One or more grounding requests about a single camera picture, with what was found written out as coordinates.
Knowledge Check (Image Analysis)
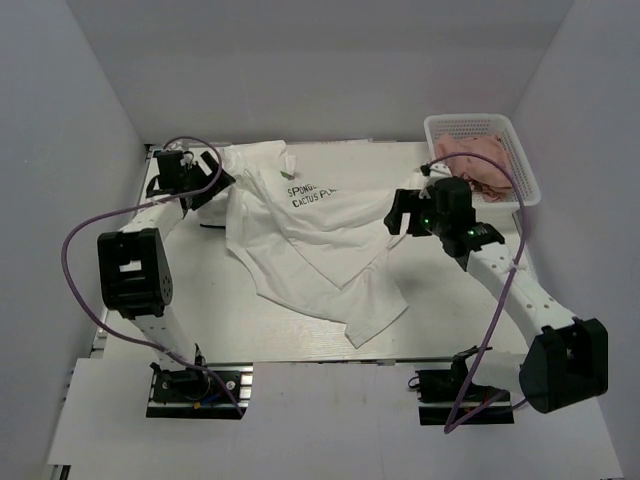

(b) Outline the pink t shirt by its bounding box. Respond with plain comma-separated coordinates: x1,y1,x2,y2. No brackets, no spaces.
435,134,513,202

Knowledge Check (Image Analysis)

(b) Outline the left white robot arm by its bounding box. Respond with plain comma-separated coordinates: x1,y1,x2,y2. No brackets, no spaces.
97,147,234,399

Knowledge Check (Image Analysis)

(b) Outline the white printed t shirt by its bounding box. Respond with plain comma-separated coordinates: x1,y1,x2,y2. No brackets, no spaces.
223,140,424,348

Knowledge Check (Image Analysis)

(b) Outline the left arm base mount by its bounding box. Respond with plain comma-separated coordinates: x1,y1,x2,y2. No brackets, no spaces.
146,364,253,420

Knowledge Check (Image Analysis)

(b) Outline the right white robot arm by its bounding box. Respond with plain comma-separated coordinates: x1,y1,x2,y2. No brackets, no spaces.
384,177,609,413

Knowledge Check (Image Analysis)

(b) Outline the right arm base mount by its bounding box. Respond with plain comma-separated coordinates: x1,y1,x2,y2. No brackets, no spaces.
407,346,514,426

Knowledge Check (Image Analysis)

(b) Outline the white plastic basket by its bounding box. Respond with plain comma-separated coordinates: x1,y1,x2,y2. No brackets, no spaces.
424,113,541,216

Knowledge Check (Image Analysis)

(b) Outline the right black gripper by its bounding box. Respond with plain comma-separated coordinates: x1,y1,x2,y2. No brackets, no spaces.
384,189,449,238

